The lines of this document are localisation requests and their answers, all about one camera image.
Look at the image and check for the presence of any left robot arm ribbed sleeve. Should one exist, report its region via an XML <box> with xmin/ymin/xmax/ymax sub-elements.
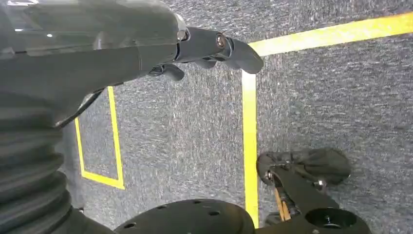
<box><xmin>0</xmin><ymin>93</ymin><xmax>114</xmax><ymax>234</ymax></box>

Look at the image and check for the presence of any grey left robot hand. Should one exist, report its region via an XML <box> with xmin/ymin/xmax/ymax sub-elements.
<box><xmin>0</xmin><ymin>0</ymin><xmax>264</xmax><ymax>129</ymax></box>

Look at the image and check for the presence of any black robot foot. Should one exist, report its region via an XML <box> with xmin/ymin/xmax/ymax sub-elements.
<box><xmin>256</xmin><ymin>147</ymin><xmax>352</xmax><ymax>187</ymax></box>

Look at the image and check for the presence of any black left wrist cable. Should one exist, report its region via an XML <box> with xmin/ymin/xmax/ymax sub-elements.
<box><xmin>54</xmin><ymin>90</ymin><xmax>105</xmax><ymax>129</ymax></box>

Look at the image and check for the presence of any black round robot plate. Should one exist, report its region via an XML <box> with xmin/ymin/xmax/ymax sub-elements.
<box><xmin>114</xmin><ymin>198</ymin><xmax>256</xmax><ymax>234</ymax></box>

